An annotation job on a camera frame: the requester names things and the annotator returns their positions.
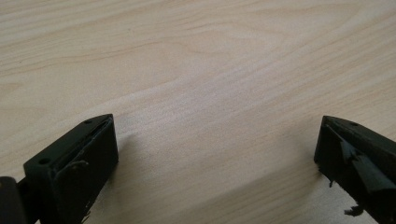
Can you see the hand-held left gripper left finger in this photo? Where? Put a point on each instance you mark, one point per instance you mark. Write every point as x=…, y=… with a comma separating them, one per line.
x=77, y=168

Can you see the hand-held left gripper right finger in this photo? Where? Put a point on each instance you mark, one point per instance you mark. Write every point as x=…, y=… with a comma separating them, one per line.
x=358, y=155

